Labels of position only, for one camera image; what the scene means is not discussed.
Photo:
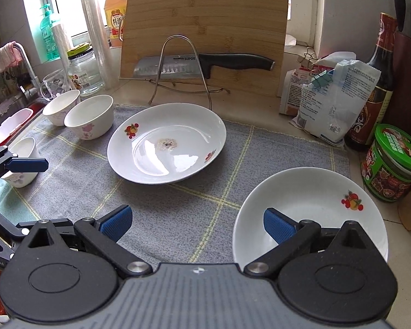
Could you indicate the dark red knife block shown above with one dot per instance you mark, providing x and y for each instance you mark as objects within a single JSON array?
[{"x": 407, "y": 92}]

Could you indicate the metal binder clip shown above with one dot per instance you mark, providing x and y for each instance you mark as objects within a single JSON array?
[{"x": 308, "y": 60}]

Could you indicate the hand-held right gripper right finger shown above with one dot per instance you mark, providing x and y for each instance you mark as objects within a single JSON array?
[{"x": 277, "y": 226}]

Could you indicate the orange and white bag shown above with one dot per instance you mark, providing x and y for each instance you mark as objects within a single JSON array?
[{"x": 291, "y": 92}]

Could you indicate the red and white basin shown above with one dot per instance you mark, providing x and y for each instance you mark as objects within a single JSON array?
[{"x": 10, "y": 125}]

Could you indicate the pink cloth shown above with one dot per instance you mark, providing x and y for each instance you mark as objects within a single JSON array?
[{"x": 7, "y": 56}]

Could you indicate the grey checked mat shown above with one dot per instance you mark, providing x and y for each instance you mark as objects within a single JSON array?
[{"x": 157, "y": 212}]

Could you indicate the orange cooking wine jug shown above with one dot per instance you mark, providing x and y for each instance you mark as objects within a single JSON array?
[{"x": 114, "y": 17}]

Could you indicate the metal faucet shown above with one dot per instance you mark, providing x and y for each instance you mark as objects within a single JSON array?
[{"x": 29, "y": 72}]

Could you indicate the white printed bag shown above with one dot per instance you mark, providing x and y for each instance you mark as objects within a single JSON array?
[{"x": 328, "y": 109}]

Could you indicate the tall plastic wrap roll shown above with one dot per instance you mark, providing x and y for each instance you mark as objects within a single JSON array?
[{"x": 97, "y": 41}]

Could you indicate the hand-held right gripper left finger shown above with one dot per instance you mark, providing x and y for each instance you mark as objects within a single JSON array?
[{"x": 116, "y": 222}]

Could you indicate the glass jar green lid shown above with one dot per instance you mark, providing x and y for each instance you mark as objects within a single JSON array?
[{"x": 85, "y": 75}]

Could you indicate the green dish soap bottle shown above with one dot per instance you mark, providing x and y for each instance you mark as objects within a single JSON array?
[{"x": 49, "y": 41}]

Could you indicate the white flower-print plate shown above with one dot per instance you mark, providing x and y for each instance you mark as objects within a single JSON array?
[
  {"x": 150, "y": 164},
  {"x": 311, "y": 192}
]

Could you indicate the dark soy sauce bottle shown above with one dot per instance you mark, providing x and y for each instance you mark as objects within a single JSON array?
[{"x": 380, "y": 75}]

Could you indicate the green-lid sauce tub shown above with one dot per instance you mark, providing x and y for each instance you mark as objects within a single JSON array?
[{"x": 394, "y": 164}]

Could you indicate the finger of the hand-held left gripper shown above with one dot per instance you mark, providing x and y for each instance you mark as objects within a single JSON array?
[
  {"x": 48, "y": 227},
  {"x": 30, "y": 165}
]

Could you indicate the clear glass mug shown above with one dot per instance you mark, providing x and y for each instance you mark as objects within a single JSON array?
[{"x": 56, "y": 84}]

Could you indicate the white pink-flower bowl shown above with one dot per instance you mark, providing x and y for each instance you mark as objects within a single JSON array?
[
  {"x": 89, "y": 116},
  {"x": 24, "y": 147},
  {"x": 56, "y": 109}
]

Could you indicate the steel sink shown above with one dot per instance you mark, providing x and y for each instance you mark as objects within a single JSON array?
[{"x": 37, "y": 104}]

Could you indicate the bamboo cutting board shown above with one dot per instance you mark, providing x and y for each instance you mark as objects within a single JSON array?
[{"x": 209, "y": 17}]

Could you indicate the paper towel roll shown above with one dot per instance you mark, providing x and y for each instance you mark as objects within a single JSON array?
[{"x": 61, "y": 48}]

